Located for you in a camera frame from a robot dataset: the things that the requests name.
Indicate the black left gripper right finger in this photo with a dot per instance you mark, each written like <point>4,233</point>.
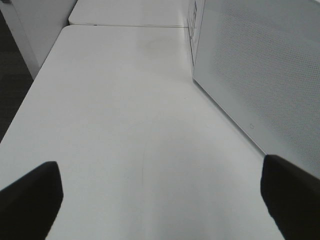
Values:
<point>292,198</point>

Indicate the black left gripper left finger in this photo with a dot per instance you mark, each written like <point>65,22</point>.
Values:
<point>29,206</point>

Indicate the white microwave door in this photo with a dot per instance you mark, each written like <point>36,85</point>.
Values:
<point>259,60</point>

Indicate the white microwave oven body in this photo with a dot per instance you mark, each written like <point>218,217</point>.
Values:
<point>194,22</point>

